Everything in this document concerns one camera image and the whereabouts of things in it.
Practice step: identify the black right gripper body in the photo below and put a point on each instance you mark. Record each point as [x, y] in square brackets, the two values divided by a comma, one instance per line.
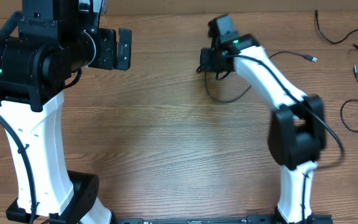
[212, 62]

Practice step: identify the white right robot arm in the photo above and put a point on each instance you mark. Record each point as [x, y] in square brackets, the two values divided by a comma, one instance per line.
[296, 134]

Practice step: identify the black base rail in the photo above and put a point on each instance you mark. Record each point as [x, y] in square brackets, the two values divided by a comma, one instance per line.
[250, 219]

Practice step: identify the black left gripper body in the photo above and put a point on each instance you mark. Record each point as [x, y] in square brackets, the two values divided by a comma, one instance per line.
[107, 58]

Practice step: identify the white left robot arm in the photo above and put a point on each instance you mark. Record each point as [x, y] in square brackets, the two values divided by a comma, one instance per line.
[43, 49]

